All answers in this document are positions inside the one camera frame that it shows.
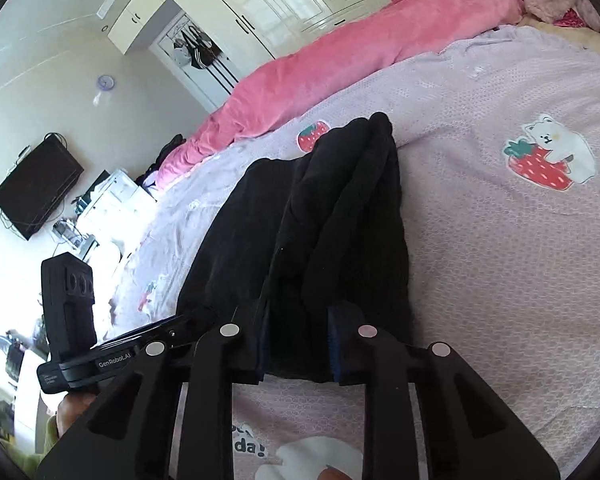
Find black long-sleeve sweatshirt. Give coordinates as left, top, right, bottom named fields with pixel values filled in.
left=176, top=113, right=412, bottom=385

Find green sleeved left forearm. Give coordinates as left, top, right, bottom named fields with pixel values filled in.
left=12, top=416, right=59, bottom=479

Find dark clothes pile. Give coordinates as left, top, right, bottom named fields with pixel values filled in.
left=135, top=133, right=185, bottom=186

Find person's left hand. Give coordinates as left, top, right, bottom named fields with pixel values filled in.
left=56, top=392, right=96, bottom=438

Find person's right hand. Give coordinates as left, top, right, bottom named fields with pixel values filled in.
left=317, top=466, right=351, bottom=480

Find white storage box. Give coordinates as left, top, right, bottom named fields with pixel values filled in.
left=76, top=169, right=157, bottom=245

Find lilac strawberry print bedsheet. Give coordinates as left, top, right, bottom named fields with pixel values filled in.
left=102, top=26, right=600, bottom=476

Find hanging bags on door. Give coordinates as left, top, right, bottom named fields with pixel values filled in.
left=173, top=25, right=221, bottom=70

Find pink fleece blanket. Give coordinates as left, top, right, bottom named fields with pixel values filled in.
left=156, top=0, right=522, bottom=190

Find black wall television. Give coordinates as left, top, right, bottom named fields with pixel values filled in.
left=0, top=132, right=84, bottom=240

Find round wall clock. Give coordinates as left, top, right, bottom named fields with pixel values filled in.
left=96, top=75, right=116, bottom=92

